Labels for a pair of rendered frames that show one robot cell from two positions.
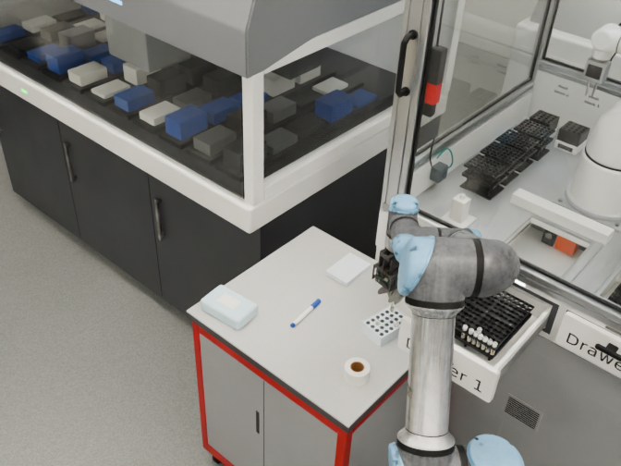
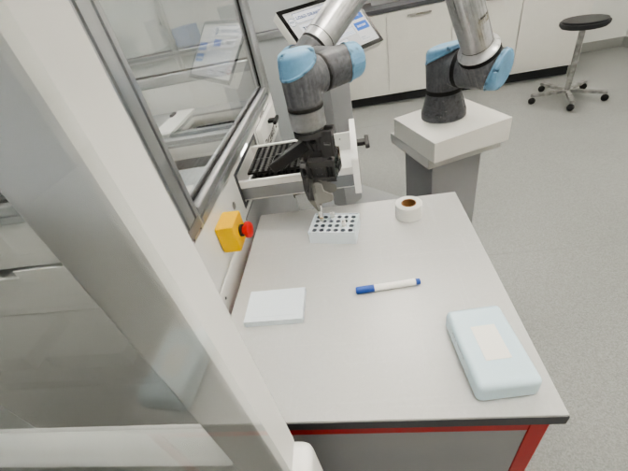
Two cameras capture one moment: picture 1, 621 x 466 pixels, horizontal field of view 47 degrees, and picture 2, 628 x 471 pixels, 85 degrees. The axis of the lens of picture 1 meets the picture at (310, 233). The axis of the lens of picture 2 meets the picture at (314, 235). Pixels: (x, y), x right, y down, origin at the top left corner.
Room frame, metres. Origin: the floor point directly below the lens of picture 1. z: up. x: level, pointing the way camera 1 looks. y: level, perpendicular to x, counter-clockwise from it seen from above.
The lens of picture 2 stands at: (1.90, 0.38, 1.33)
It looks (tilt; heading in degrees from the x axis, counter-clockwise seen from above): 37 degrees down; 242
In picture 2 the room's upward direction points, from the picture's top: 13 degrees counter-clockwise
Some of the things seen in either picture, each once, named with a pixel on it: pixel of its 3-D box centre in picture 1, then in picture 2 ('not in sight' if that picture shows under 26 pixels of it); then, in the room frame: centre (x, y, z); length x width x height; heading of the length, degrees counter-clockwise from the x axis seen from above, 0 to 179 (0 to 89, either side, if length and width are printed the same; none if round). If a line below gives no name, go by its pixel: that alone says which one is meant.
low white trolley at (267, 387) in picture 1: (322, 393); (371, 368); (1.57, -0.06, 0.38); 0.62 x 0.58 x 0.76; 51
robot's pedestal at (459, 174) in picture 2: not in sight; (437, 217); (0.86, -0.39, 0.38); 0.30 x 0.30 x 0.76; 70
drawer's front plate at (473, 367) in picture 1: (445, 358); (354, 152); (1.29, -0.37, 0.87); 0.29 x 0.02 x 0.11; 51
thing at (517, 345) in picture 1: (486, 319); (287, 165); (1.46, -0.50, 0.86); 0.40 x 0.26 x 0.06; 141
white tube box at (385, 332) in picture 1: (386, 324); (335, 228); (1.50, -0.23, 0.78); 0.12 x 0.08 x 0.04; 130
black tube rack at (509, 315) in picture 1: (484, 319); (290, 164); (1.45, -0.50, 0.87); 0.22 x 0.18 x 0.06; 141
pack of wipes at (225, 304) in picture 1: (229, 306); (488, 349); (1.54, 0.23, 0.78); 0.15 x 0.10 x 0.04; 56
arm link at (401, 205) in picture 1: (402, 217); (301, 79); (1.51, -0.24, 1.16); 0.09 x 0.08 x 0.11; 2
